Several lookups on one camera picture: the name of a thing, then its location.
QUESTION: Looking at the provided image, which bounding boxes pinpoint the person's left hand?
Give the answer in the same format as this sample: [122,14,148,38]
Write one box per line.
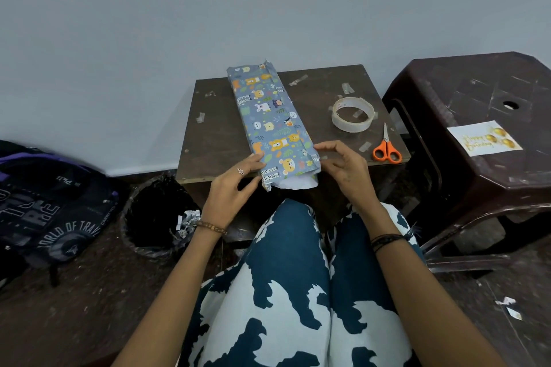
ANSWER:
[200,153,266,231]

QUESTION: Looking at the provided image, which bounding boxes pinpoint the person's right hand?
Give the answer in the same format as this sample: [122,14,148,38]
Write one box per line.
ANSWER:
[313,140,383,218]

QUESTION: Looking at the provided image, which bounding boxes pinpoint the orange handled scissors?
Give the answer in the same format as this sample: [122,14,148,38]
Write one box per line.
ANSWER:
[372,123,403,165]

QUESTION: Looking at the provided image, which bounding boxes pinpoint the clear tape roll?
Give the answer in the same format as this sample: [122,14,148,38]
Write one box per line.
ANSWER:
[331,97,376,134]

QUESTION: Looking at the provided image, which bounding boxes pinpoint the happy birthday card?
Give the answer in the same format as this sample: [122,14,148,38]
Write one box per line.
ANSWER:
[447,120,524,158]

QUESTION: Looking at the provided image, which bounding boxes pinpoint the person's left forearm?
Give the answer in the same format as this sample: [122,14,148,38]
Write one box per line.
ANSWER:
[111,227,224,367]

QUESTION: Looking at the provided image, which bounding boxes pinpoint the person's right forearm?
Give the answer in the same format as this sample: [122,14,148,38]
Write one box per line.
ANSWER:
[370,207,507,367]

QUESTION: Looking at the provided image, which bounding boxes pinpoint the crumpled paper scraps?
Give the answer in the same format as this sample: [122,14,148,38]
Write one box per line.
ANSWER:
[174,209,202,241]

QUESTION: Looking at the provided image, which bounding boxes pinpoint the small dark wooden table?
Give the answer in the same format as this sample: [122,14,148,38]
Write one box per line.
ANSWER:
[175,64,411,243]

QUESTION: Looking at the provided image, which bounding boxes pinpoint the black lined trash bin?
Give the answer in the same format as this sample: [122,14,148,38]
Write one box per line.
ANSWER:
[118,173,203,262]

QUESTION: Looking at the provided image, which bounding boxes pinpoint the brown plastic stool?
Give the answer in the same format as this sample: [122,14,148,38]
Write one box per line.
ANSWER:
[382,52,551,274]

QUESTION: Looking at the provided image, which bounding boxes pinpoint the teal white patterned trousers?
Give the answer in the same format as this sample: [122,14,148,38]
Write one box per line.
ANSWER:
[179,198,427,367]

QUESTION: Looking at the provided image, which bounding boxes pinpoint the black purple backpack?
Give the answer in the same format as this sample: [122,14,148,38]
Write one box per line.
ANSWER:
[0,140,121,288]

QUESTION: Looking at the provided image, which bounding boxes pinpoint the brown beaded bracelet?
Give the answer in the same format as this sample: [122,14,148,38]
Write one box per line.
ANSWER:
[194,220,228,236]

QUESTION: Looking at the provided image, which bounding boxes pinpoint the black thread bracelet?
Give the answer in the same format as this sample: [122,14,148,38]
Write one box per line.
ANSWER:
[370,233,416,253]

